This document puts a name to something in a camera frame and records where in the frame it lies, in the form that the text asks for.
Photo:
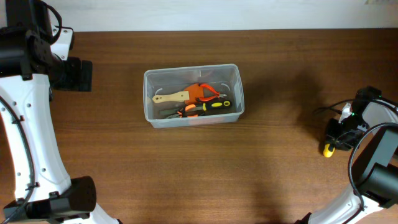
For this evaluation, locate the orange scraper wooden handle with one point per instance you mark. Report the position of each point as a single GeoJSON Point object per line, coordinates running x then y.
{"type": "Point", "coordinates": [188, 96]}

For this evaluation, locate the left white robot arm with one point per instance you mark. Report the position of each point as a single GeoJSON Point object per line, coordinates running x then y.
{"type": "Point", "coordinates": [35, 61]}

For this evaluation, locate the red handled wire cutters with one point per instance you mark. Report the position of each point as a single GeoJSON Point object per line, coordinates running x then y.
{"type": "Point", "coordinates": [216, 95]}

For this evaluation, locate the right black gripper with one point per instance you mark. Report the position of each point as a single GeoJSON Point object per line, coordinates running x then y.
{"type": "Point", "coordinates": [333, 137]}

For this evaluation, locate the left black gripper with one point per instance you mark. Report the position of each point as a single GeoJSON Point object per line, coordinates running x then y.
{"type": "Point", "coordinates": [82, 75]}

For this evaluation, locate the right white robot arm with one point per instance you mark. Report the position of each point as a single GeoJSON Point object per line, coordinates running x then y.
{"type": "Point", "coordinates": [367, 128]}

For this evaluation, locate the yellow black screwdriver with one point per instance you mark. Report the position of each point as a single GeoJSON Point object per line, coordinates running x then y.
{"type": "Point", "coordinates": [329, 150]}

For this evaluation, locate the orange black needle-nose pliers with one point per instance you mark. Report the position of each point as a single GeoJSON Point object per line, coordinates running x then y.
{"type": "Point", "coordinates": [189, 111]}

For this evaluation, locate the clear plastic container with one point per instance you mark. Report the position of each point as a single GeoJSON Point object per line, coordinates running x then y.
{"type": "Point", "coordinates": [223, 78]}

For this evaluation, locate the red screwdriver bit holder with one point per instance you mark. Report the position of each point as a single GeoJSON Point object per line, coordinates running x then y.
{"type": "Point", "coordinates": [204, 120]}

